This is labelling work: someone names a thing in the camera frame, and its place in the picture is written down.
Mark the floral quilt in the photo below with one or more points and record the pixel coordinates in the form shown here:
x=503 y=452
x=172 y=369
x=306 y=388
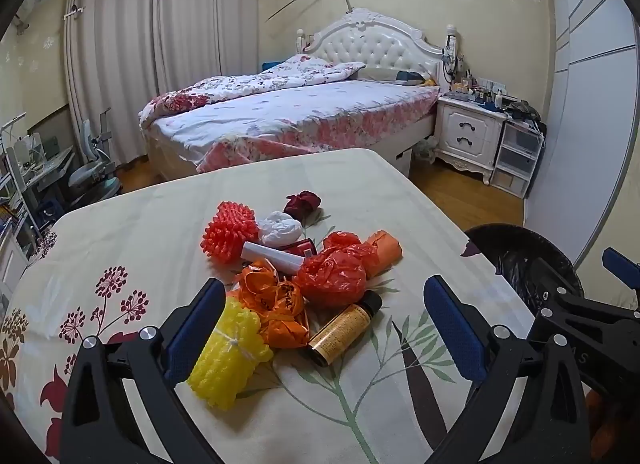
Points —
x=240 y=86

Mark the cluttered desk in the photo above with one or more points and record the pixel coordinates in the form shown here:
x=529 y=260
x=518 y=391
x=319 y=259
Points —
x=35 y=168

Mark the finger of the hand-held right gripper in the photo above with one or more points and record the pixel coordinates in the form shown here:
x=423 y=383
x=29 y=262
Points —
x=590 y=324
x=620 y=266

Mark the red canister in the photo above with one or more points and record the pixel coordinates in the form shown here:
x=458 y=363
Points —
x=301 y=247

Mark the red foam fruit net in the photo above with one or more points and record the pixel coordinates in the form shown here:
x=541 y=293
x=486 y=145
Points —
x=227 y=231

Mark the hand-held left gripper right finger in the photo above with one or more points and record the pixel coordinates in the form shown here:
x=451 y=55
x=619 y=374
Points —
x=452 y=329

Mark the orange plastic bag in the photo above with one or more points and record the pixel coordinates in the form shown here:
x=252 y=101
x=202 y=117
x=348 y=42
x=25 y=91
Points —
x=272 y=304

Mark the white tufted bed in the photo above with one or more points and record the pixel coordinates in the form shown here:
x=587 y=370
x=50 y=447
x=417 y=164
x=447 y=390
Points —
x=370 y=43

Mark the white tissue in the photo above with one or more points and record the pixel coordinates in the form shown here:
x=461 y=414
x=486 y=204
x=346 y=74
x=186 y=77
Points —
x=280 y=230

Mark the dark red cloth flower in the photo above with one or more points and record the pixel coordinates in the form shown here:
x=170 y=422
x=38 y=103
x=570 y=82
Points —
x=301 y=204

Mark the white storage box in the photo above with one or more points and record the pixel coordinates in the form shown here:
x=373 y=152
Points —
x=400 y=161

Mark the orange paper box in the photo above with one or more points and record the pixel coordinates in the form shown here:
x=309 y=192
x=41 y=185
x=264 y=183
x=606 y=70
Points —
x=385 y=246

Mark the black trash bin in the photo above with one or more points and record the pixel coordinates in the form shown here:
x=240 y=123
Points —
x=500 y=254

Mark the floral bedsheet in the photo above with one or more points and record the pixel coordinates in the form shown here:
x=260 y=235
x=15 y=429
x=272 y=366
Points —
x=310 y=113

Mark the white nightstand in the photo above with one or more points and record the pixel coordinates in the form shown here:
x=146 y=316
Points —
x=467 y=133

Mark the clear plastic drawer unit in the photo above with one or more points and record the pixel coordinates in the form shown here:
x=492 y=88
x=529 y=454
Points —
x=517 y=158

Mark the beige curtain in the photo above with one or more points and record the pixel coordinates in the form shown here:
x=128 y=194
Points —
x=200 y=18
x=115 y=58

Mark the yellow foam fruit net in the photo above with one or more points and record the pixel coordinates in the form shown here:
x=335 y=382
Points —
x=227 y=359

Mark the grey sliding wardrobe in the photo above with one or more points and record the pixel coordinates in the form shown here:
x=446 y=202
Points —
x=575 y=118

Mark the white paper tube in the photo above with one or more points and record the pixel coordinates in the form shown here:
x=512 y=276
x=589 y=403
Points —
x=270 y=256

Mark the brown glass bottle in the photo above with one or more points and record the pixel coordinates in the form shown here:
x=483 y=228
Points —
x=340 y=331

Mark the clutter of small bottles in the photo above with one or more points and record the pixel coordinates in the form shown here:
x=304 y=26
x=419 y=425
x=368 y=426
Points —
x=485 y=93

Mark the clear plastic bag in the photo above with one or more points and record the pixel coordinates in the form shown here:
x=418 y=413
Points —
x=426 y=149

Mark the grey office chair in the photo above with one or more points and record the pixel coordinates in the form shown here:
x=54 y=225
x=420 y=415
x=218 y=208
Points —
x=92 y=168

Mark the pillow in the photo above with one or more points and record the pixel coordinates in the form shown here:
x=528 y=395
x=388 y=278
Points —
x=385 y=74

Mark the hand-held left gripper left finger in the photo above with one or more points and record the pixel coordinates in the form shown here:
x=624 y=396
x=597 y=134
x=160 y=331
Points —
x=197 y=324

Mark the red plastic bag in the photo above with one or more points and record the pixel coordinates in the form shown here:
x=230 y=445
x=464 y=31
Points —
x=332 y=274

